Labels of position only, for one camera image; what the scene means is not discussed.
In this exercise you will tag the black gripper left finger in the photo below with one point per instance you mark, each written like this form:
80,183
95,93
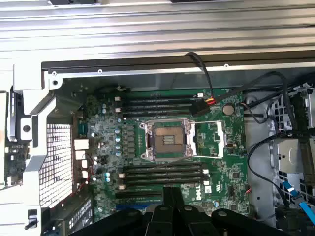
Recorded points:
160,221

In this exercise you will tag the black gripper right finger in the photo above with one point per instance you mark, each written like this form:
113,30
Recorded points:
187,221

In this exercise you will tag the black ram slot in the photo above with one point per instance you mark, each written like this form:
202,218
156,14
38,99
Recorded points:
160,113
147,182
160,98
160,107
147,166
147,171
160,102
147,177

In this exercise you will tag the blue expansion slot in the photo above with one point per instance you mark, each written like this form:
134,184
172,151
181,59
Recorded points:
130,207

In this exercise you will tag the long black expansion slot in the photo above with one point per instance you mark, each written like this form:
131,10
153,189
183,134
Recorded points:
137,195

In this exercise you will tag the green dell motherboard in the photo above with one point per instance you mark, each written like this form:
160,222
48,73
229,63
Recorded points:
221,172

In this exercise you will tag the grey power supply black label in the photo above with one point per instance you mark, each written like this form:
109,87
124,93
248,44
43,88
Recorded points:
78,216

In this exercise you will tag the cpu socket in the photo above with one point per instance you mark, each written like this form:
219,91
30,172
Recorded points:
167,140

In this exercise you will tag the open metal socket cover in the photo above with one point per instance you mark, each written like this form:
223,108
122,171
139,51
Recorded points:
220,140

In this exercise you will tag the black motherboard power plug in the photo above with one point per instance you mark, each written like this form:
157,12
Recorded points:
199,107

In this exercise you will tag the silver coin battery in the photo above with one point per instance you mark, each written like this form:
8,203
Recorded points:
228,109

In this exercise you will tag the open metal pc case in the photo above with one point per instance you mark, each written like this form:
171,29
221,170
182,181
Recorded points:
56,147

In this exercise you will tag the black case lock latch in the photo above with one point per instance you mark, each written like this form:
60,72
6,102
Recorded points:
32,214

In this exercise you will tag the perforated metal drive cage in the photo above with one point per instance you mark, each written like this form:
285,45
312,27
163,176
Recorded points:
278,115

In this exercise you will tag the black disk drive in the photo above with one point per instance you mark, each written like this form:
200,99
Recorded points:
12,115

